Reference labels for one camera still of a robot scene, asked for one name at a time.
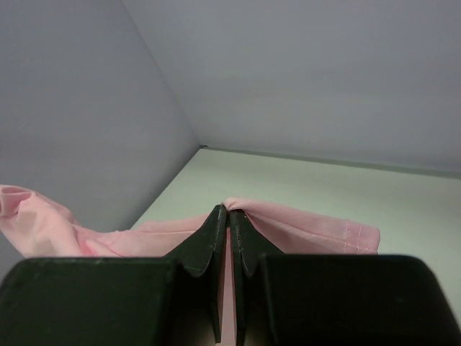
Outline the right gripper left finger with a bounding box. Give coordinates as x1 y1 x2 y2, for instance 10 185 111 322
165 205 227 343

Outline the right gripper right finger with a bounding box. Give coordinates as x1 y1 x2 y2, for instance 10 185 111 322
230 210 274 345

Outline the pink t shirt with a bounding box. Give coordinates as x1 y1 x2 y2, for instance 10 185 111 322
1 185 380 345

